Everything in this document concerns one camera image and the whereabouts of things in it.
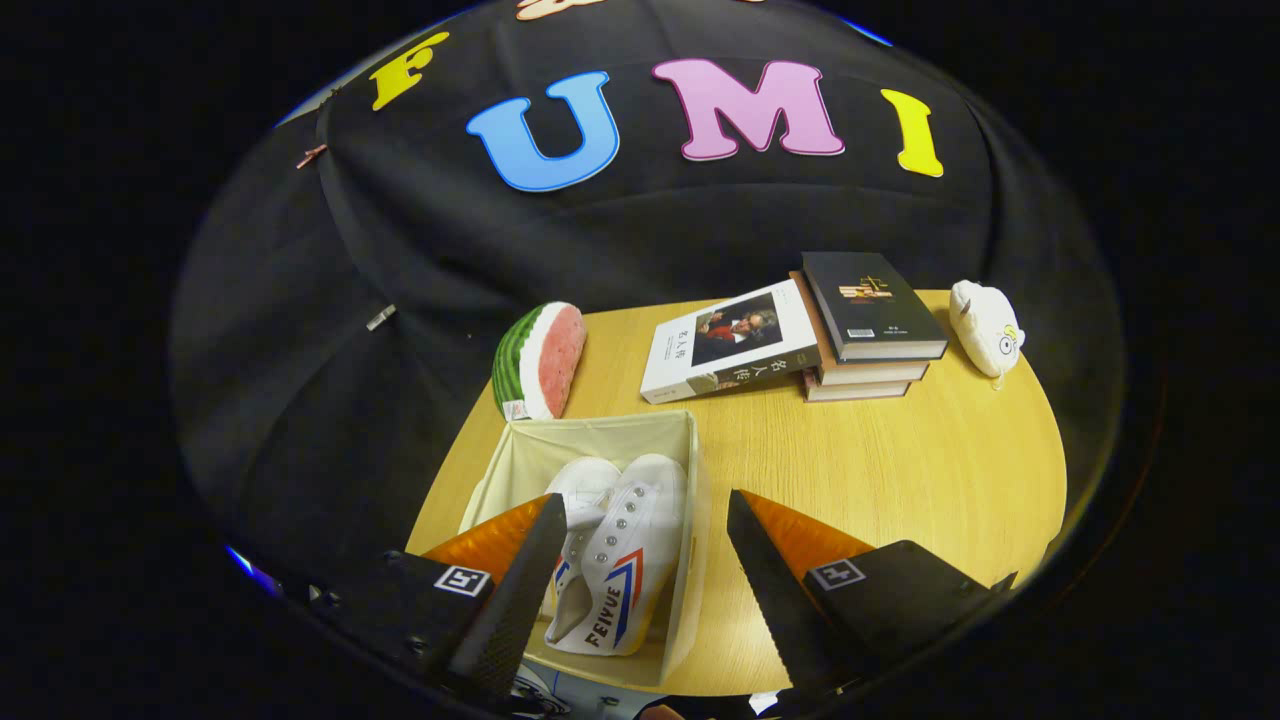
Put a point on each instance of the white portrait cover book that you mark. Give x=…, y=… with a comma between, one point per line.
x=730, y=340

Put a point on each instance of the watermelon slice plush toy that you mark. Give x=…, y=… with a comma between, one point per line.
x=540, y=360

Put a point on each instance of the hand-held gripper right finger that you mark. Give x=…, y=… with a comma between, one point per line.
x=775, y=600

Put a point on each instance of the silver metal clip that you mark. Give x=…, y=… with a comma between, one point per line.
x=380, y=317

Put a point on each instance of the beige fabric storage box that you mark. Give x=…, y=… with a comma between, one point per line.
x=600, y=435

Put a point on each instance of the copper metal clip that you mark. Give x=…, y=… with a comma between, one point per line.
x=311, y=156

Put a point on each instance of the black backdrop cloth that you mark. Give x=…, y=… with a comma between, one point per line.
x=400, y=250

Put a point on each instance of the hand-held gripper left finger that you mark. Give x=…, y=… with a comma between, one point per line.
x=515, y=600

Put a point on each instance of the white canvas shoe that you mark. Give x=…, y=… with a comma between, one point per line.
x=625, y=540
x=585, y=485

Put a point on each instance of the white plush toy with face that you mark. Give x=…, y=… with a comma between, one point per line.
x=985, y=325

